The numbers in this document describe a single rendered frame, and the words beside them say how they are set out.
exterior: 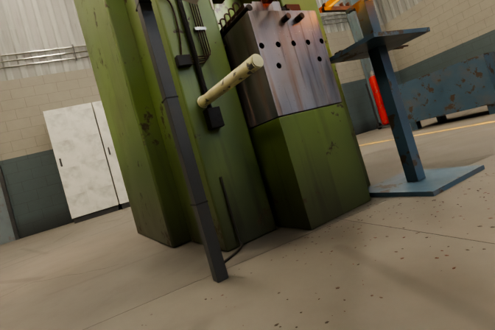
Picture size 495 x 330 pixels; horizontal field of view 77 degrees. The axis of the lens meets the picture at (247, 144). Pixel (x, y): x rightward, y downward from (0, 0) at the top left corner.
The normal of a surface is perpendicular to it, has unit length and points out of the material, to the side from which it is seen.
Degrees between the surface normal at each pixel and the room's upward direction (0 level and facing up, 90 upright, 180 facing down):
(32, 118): 90
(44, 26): 90
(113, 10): 90
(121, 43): 90
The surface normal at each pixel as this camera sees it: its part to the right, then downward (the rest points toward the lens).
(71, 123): 0.34, -0.12
